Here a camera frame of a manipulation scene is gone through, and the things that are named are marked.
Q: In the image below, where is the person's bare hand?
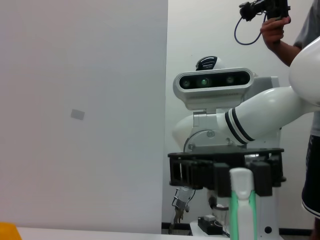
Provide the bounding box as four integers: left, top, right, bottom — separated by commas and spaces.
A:
259, 16, 292, 50

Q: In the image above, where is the white robot torso with head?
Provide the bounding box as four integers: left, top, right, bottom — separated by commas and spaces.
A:
189, 55, 282, 240

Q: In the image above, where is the blue looped cable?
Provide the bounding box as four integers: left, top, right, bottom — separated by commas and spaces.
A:
234, 13, 267, 46

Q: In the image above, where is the black box on floor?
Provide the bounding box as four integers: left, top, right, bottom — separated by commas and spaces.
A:
198, 216, 224, 236

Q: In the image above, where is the grey wall sticker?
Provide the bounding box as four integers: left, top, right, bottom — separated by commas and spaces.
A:
70, 108, 86, 121

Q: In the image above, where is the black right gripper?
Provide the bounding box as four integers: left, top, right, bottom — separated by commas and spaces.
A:
167, 147, 287, 198

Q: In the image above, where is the black handheld controller device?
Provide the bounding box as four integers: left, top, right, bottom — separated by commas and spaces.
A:
238, 0, 292, 22

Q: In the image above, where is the yellow plastic bin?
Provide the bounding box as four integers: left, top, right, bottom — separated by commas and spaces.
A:
0, 221, 23, 240

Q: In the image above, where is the person's bare forearm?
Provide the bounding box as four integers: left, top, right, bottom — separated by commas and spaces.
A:
264, 39, 305, 67

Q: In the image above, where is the mint green utility knife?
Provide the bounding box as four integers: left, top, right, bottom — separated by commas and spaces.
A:
229, 167, 258, 240

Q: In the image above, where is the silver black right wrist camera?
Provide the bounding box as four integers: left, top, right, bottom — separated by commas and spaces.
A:
173, 66, 253, 111

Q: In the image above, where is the person in grey shirt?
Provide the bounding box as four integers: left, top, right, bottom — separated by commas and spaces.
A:
293, 0, 320, 240

